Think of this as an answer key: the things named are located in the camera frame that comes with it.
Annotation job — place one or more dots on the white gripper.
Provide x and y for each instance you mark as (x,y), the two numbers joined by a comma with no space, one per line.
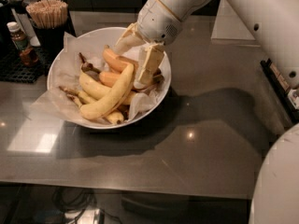
(156,22)

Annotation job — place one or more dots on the large yellow front banana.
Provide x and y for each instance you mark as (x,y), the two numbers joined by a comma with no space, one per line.
(116,95)

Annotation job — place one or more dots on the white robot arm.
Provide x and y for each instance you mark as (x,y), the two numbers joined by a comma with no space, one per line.
(220,133)

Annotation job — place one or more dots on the orange top banana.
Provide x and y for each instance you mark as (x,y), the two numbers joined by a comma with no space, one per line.
(115,61)

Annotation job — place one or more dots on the orange banana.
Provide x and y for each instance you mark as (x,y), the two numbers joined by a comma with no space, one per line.
(115,61)
(109,78)

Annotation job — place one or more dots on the orange middle banana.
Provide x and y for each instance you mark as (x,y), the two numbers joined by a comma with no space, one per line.
(109,78)

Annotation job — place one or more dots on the white round bowl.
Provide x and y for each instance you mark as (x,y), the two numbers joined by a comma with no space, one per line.
(78,44)

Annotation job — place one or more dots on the yellow middle banana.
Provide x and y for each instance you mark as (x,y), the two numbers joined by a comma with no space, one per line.
(93,87)

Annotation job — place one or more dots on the yellow small bottom banana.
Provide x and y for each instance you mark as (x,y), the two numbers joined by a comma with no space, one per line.
(81,98)

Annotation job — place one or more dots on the black stick holder cup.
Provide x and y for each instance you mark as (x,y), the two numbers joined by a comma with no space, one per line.
(52,39)

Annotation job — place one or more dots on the wooden stir sticks bundle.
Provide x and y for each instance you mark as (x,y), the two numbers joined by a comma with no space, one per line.
(47,14)

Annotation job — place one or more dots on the white paper liner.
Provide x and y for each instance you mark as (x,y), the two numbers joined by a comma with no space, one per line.
(59,103)

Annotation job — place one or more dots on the small brown sauce bottle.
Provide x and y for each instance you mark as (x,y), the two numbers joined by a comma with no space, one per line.
(18,37)

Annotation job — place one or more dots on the dark lidded jar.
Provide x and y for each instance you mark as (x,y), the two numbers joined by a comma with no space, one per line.
(20,5)

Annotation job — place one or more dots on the black grid mat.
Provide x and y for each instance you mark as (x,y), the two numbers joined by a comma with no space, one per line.
(12,70)

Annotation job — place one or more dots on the black wire condiment rack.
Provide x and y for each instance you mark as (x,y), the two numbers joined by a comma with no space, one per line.
(281,88)

